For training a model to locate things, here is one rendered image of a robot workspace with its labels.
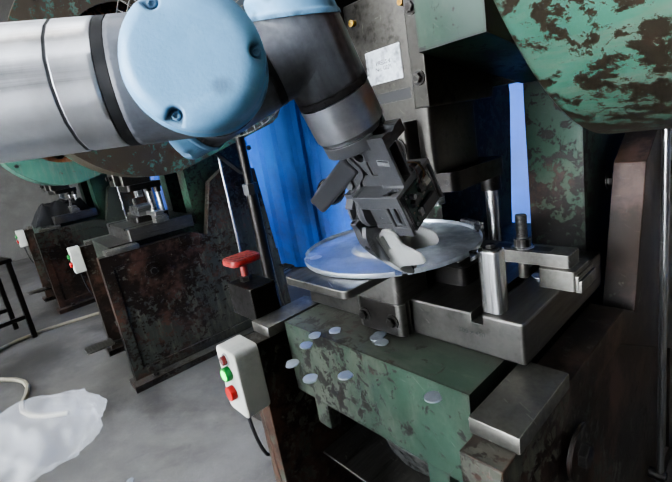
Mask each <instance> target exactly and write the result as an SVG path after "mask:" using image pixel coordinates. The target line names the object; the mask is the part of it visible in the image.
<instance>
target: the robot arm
mask: <svg viewBox="0 0 672 482"><path fill-rule="evenodd" d="M244 8H245V10H246V12H247V14H248V15H247V14H246V13H245V11H244V10H243V9H242V8H241V7H240V6H239V5H238V4H237V3H236V2H235V1H233V0H138V1H137V2H135V3H134V4H133V5H132V7H131V8H130V10H129V11H128V12H123V13H111V14H102V15H94V16H93V15H90V16H78V17H65V18H53V19H40V20H28V21H15V22H3V23H0V164H2V163H9V162H17V161H24V160H31V159H38V158H45V157H52V156H60V155H67V154H74V153H81V152H88V151H95V150H102V149H110V148H117V147H124V146H134V145H146V144H153V143H160V142H168V141H169V143H170V144H171V145H172V146H173V147H174V149H175V150H176V151H177V152H179V153H180V154H181V155H182V156H183V157H185V158H187V159H197V158H199V157H201V156H203V155H205V154H206V153H208V152H210V151H212V150H218V149H219V148H221V147H222V146H223V145H224V144H225V142H227V141H228V140H230V139H232V138H233V137H235V136H237V135H238V134H240V133H241V132H243V131H245V130H246V129H248V128H249V127H251V126H253V125H254V124H256V123H258V122H259V121H261V120H262V119H264V118H266V117H267V116H269V115H270V114H272V113H274V112H275V111H277V110H278V109H280V108H282V107H283V106H285V105H286V104H288V103H289V102H290V101H292V100H293V99H294V100H295V102H296V104H297V106H298V108H299V109H300V111H301V114H302V116H303V118H304V119H305V121H306V123H307V125H308V127H309V128H310V130H311V132H312V134H313V136H314V138H315V139H316V141H317V143H318V144H319V145H320V146H322V147H323V149H324V151H325V153H326V154H327V156H328V158H329V159H330V160H333V161H339V162H338V163H337V164H336V166H335V167H334V169H333V170H332V171H331V173H330V174H329V175H328V177H327V178H324V179H323V180H321V181H320V183H319V184H318V187H317V190H316V191H317V192H316V193H315V194H314V196H313V197H312V198H311V203H312V204H313V205H315V206H316V207H317V208H318V209H319V210H320V211H321V212H325V211H326V210H327V209H328V208H329V207H330V206H331V205H332V206H333V205H336V204H338V203H340V202H341V201H342V200H343V198H344V196H345V198H346V205H345V209H346V210H348V213H349V216H350V219H351V220H352V222H351V223H350V226H351V227H352V228H353V230H354V232H355V234H356V237H357V239H358V241H359V243H360V245H361V246H362V247H363V248H364V249H365V250H366V251H367V252H369V253H370V254H371V255H373V256H374V257H376V258H377V259H379V260H381V261H383V262H384V263H386V264H387V265H389V266H391V267H393V268H394V269H396V270H398V271H401V272H405V273H411V274H414V272H415V271H414V268H417V265H421V264H424V263H425V262H426V260H425V257H424V256H423V255H422V254H421V253H420V252H419V251H417V250H416V249H418V248H423V247H428V246H433V245H436V244H437V243H438V241H439V238H438V235H437V234H436V232H434V231H433V230H431V229H428V228H426V227H424V226H421V224H422V223H423V222H424V220H425V219H426V217H427V216H428V214H429V213H430V212H431V210H432V209H433V207H434V206H435V205H436V203H437V202H438V200H439V199H440V198H439V197H443V194H442V191H441V189H440V186H439V184H438V181H437V179H436V176H435V174H434V171H433V169H432V166H431V164H430V161H429V159H428V158H422V159H410V160H406V158H405V156H404V154H403V151H402V149H401V147H400V144H399V142H398V140H397V139H398V137H399V136H400V135H401V134H402V133H403V132H404V131H405V128H404V126H403V124H402V121H401V119H400V118H398V119H393V120H387V121H385V119H384V117H383V115H382V108H381V106H380V104H379V102H378V99H377V97H376V95H375V92H374V90H373V88H372V86H371V83H370V81H369V79H368V76H367V74H366V72H365V70H364V67H363V65H362V63H361V60H360V58H359V56H358V53H357V51H356V49H355V47H354V44H353V42H352V40H351V37H350V35H349V33H348V31H347V28H346V26H345V24H344V22H343V19H342V17H341V15H340V13H341V10H340V8H339V7H338V6H337V4H336V2H335V0H245V1H244ZM428 171H429V172H428ZM429 173H430V174H429ZM430 175H431V176H430ZM431 178H432V179H431ZM432 180H433V181H432ZM433 183H434V184H433ZM434 185H435V186H434ZM346 189H347V190H348V191H347V193H346V194H345V192H346V191H345V190H346Z"/></svg>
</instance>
